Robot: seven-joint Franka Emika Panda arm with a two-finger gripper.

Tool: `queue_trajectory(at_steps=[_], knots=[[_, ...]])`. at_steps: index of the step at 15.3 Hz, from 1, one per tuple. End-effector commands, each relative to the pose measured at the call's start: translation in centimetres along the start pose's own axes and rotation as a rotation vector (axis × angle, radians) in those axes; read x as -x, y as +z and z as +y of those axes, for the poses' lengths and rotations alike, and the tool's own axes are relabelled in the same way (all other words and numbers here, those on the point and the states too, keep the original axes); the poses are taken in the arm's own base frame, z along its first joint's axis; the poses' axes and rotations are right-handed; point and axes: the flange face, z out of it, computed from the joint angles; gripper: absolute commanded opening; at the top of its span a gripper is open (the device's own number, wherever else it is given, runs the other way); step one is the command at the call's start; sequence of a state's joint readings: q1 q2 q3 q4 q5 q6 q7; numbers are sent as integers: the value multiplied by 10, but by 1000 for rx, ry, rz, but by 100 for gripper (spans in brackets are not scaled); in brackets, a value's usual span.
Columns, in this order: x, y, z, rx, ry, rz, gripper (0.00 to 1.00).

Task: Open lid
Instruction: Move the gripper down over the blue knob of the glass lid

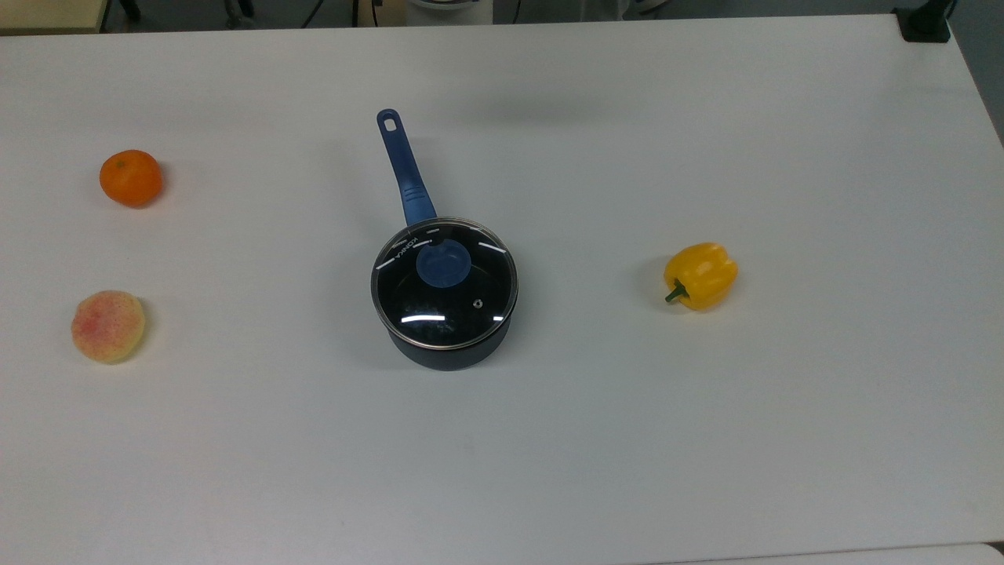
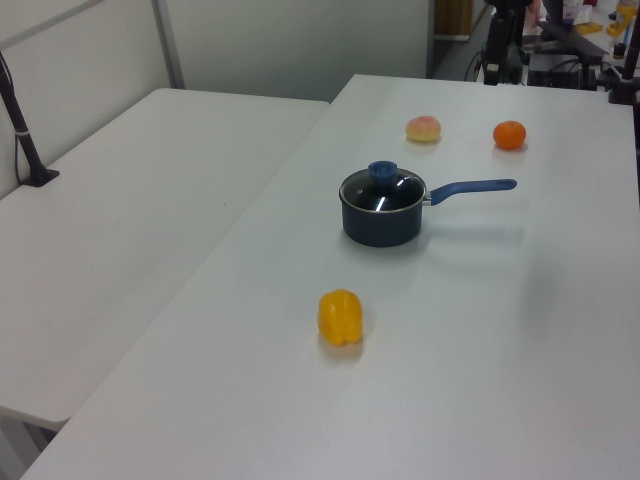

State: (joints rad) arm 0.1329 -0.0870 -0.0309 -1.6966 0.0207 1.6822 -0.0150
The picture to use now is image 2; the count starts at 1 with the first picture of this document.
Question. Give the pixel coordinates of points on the glass lid with blue knob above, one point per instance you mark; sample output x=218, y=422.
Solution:
x=382, y=172

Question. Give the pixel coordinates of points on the dark blue saucepan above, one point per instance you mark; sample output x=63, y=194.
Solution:
x=380, y=230

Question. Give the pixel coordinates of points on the yellow bell pepper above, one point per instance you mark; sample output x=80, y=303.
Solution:
x=340, y=317

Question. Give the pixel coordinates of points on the pink yellow peach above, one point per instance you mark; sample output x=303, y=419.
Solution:
x=423, y=130

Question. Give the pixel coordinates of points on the white side table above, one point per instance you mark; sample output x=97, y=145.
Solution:
x=125, y=225

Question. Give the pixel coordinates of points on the orange mandarin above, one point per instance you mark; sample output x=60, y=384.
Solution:
x=509, y=135

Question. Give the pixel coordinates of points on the light wooden cabinet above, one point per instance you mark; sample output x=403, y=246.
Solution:
x=452, y=17

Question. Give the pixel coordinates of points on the black pole with base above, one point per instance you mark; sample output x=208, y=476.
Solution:
x=25, y=145

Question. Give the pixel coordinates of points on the black desk equipment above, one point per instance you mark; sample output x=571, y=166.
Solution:
x=565, y=42

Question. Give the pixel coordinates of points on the black pole with table clamp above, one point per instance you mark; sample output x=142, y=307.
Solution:
x=625, y=82

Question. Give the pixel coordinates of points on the yellow plastic tool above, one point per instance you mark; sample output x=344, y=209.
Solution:
x=620, y=22

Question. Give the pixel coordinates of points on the black camera tripod stand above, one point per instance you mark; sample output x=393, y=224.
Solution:
x=496, y=40

